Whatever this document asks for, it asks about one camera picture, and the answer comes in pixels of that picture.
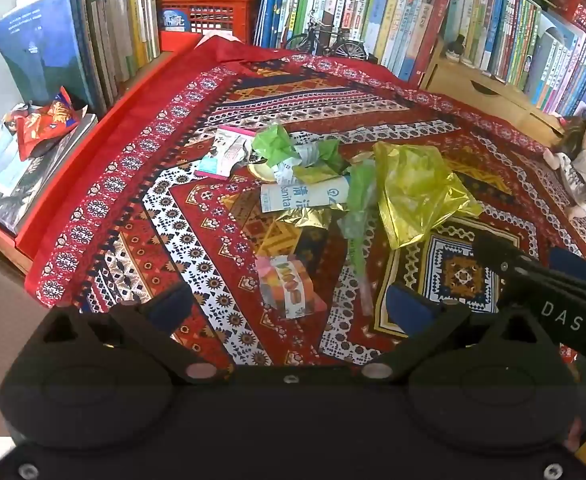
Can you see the red snack bag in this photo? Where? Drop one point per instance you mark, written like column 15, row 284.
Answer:
column 43, row 125

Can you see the red cardboard box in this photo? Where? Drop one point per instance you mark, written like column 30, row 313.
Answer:
column 113, row 120

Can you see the gold foil wrapper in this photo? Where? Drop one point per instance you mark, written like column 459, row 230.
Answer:
column 303, row 217

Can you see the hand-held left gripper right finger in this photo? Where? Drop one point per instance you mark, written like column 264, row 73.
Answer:
column 408, row 310

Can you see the red plastic crate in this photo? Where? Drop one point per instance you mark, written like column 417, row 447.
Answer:
column 208, row 20

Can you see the yellow plastic bag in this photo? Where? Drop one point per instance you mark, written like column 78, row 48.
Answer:
column 413, row 190

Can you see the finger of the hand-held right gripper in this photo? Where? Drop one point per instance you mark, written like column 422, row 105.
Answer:
column 573, row 264
column 498, row 252

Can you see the small dark figurine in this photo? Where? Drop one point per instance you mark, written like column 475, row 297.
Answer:
column 455, row 49

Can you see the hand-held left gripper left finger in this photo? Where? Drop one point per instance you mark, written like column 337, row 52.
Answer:
column 173, row 305

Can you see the wooden drawer cabinet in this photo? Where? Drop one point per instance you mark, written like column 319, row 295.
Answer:
column 483, row 95

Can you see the stack of magazines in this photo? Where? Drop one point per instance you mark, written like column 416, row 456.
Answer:
column 38, row 180

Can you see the black miniature bicycle model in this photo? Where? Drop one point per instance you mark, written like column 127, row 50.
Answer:
column 330, row 42

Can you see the white and green packet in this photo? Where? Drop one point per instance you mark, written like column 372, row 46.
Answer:
column 318, row 157

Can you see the green plastic sleeve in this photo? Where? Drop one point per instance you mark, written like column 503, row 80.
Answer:
column 359, row 195

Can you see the green crumpled wrapper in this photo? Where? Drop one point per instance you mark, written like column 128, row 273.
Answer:
column 273, row 142

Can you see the red patterned tablecloth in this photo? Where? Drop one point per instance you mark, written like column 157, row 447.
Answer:
column 173, row 200

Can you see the white wet wipe packet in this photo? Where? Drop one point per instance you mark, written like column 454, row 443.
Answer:
column 298, row 195

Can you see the pink-edged wrapper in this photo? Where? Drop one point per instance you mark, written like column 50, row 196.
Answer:
column 223, row 152

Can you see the clear orange-print snack packet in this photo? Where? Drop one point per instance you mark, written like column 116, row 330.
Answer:
column 290, row 285

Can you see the row of books on cabinet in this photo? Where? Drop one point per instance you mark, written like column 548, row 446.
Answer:
column 523, row 35

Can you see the row of large standing books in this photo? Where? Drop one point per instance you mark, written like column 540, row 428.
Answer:
column 48, row 35

